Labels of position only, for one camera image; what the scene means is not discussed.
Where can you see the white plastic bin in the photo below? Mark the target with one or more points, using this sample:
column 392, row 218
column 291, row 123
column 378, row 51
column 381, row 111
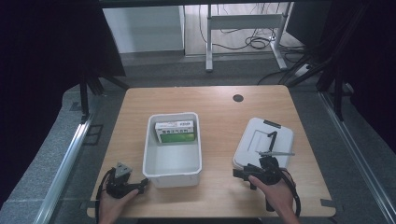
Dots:
column 171, row 161

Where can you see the green and white box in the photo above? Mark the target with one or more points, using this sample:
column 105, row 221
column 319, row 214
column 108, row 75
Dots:
column 176, row 132

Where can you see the white metal desk frame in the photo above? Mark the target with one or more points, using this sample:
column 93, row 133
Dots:
column 243, row 21

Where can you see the dark curtain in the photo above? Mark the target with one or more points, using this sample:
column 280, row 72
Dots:
column 370, row 62
column 46, row 46

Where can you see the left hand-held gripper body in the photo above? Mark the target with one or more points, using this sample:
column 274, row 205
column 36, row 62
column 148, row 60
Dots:
column 120, row 186

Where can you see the white power strip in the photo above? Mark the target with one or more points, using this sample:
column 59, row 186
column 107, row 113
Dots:
column 303, row 70

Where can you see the white plastic lid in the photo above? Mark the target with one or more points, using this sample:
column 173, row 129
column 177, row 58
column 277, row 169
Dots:
column 253, row 155

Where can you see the aluminium rail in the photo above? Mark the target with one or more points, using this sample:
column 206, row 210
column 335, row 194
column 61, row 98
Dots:
column 65, row 168
column 358, row 155

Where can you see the white panel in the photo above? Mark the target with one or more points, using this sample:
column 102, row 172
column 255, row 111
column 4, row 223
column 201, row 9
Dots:
column 143, row 29

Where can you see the person's right hand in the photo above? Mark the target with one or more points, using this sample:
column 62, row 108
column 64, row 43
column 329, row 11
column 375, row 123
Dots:
column 278, row 196

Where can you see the black metal stand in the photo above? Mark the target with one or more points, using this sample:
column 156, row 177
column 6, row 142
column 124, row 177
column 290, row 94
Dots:
column 330, row 65
column 90, row 87

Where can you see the person's left hand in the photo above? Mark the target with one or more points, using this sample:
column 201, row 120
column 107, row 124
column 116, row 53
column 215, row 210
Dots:
column 109, row 208

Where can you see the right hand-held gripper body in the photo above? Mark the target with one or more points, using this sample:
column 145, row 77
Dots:
column 267, row 171

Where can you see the black table grommet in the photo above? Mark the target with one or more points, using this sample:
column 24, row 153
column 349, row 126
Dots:
column 238, row 98

